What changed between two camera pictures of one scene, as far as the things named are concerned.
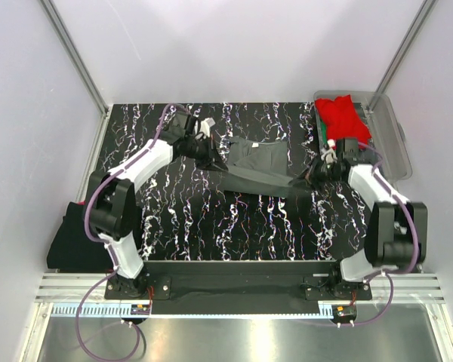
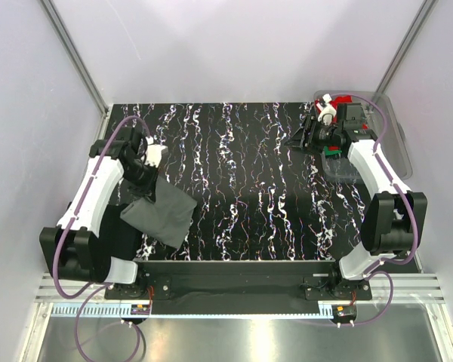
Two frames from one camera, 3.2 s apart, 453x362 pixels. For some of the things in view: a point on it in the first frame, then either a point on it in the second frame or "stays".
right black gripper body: x=319 y=173 → x=320 y=135
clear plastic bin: x=380 y=114 stays
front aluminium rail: x=76 y=287 stays
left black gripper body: x=201 y=151 → x=140 y=177
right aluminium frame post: x=414 y=31 stays
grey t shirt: x=256 y=169 → x=167 y=216
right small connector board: x=343 y=314 stays
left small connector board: x=140 y=309 stays
